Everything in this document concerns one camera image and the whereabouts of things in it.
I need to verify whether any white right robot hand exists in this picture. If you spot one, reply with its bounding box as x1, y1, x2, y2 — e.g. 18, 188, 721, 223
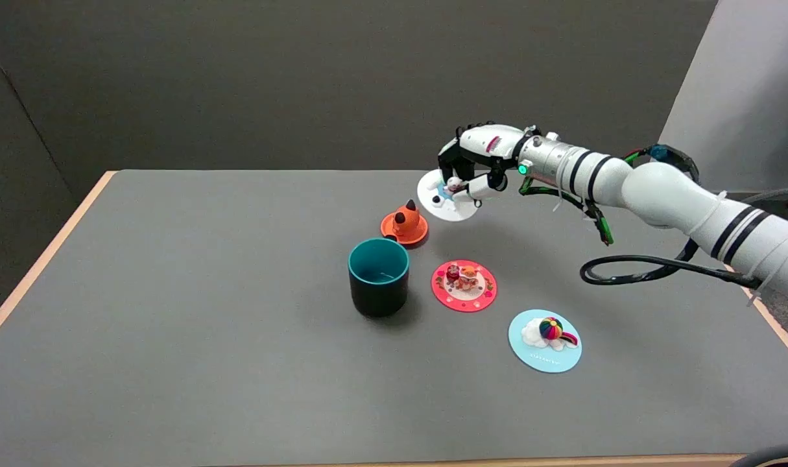
437, 121, 541, 208

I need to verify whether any white cup lid with figurine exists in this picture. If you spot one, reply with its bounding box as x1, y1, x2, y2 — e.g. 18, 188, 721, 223
417, 169, 481, 222

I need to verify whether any orange fox cup lid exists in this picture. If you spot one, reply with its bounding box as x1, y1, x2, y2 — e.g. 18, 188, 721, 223
380, 200, 429, 246

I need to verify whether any red cup lid with figurines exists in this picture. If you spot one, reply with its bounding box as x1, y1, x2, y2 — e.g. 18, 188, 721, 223
431, 259, 498, 313

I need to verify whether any black cup with teal interior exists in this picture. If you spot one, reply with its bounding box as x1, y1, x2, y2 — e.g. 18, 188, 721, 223
348, 238, 411, 318

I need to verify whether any light blue rainbow cup lid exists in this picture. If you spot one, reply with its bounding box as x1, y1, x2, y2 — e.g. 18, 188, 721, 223
508, 309, 582, 374

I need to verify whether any dark rounded object at edge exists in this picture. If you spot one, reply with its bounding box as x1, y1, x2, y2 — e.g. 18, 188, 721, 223
728, 444, 788, 467

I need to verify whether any black green wrist cable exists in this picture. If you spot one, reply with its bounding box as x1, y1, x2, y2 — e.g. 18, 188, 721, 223
519, 146, 700, 246

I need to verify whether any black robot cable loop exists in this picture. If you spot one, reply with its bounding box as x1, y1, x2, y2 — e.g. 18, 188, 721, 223
580, 239, 761, 289

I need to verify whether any grey cable in background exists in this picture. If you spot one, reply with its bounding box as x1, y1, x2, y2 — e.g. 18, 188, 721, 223
744, 148, 788, 213

